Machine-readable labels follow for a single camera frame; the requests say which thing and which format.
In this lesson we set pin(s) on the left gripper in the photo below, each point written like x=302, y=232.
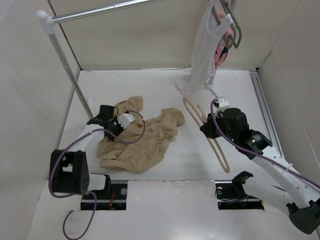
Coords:
x=112, y=137

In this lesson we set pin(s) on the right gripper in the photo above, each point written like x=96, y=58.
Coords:
x=208, y=128

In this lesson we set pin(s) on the beige t shirt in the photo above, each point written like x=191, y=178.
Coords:
x=153, y=138

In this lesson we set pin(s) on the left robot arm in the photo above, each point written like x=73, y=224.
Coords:
x=69, y=171

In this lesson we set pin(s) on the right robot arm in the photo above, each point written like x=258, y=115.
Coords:
x=297, y=196

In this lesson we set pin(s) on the grey clothes hanger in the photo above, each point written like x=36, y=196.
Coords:
x=234, y=39

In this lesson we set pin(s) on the pink patterned garment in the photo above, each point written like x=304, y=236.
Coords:
x=221, y=52

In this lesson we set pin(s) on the white tank top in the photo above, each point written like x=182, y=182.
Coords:
x=203, y=67

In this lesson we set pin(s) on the white clothes rack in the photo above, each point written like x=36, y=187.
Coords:
x=48, y=22

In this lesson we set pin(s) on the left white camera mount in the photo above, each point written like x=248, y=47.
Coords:
x=125, y=119

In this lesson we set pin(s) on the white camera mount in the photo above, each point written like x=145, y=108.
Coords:
x=221, y=104
x=125, y=119

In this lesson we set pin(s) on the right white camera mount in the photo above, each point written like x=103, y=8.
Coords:
x=221, y=104

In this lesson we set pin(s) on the aluminium rail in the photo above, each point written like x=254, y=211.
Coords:
x=264, y=108

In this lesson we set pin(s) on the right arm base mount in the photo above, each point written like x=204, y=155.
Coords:
x=232, y=197

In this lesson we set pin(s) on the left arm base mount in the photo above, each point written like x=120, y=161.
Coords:
x=114, y=198

